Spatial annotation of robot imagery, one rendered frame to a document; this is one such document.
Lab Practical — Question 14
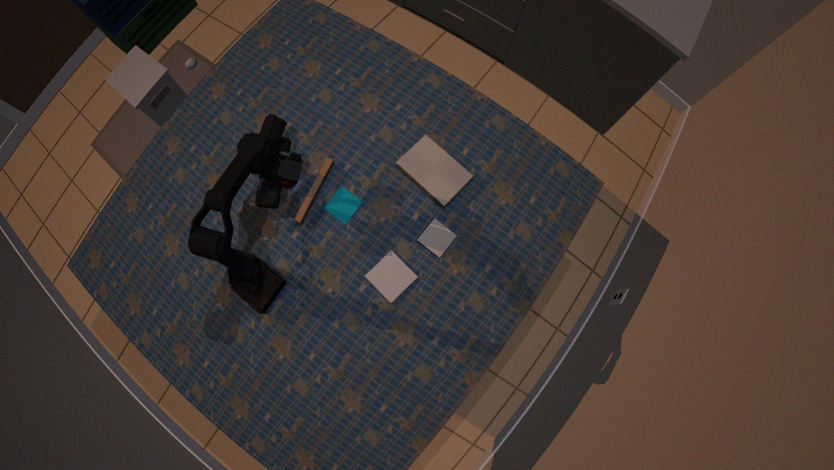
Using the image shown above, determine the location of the beige flat rectangular box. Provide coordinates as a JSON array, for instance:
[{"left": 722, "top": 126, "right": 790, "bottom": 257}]
[{"left": 395, "top": 134, "right": 473, "bottom": 208}]

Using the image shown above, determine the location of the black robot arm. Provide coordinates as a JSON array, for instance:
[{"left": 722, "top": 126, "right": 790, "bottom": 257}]
[{"left": 188, "top": 114, "right": 304, "bottom": 296}]

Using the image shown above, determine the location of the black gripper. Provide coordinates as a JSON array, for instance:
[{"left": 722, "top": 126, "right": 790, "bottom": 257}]
[{"left": 255, "top": 137, "right": 292, "bottom": 209}]

